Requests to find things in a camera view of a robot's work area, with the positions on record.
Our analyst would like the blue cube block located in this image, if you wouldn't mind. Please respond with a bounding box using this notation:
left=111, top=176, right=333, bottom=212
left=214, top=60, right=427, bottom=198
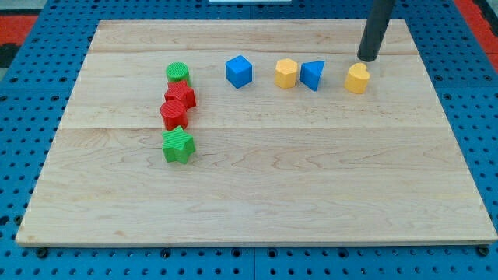
left=225, top=55, right=253, bottom=89

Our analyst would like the yellow hexagon block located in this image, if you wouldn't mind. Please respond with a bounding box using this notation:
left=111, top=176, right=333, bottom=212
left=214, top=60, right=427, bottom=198
left=275, top=58, right=298, bottom=89

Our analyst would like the green cylinder block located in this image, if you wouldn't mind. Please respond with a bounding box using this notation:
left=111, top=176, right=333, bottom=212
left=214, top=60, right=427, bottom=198
left=165, top=61, right=191, bottom=86

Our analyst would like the light wooden board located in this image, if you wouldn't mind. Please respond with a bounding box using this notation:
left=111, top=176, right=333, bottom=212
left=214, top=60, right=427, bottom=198
left=16, top=19, right=497, bottom=247

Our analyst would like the red star block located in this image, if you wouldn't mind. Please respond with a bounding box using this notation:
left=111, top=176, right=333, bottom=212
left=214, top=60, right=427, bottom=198
left=164, top=80, right=196, bottom=109

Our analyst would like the red cylinder block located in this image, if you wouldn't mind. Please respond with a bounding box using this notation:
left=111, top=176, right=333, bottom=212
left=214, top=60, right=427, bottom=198
left=160, top=100, right=188, bottom=131

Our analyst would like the blue triangular prism block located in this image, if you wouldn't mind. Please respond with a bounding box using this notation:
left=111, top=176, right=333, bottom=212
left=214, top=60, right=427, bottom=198
left=299, top=61, right=325, bottom=92

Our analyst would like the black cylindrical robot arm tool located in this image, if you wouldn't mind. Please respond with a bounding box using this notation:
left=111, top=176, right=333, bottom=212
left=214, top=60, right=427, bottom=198
left=357, top=0, right=396, bottom=62

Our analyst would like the green star block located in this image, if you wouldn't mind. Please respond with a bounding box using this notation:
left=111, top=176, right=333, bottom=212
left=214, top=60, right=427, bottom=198
left=162, top=126, right=196, bottom=164

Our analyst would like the yellow heart block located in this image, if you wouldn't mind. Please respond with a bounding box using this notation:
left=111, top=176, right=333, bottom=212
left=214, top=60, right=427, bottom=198
left=344, top=62, right=370, bottom=94

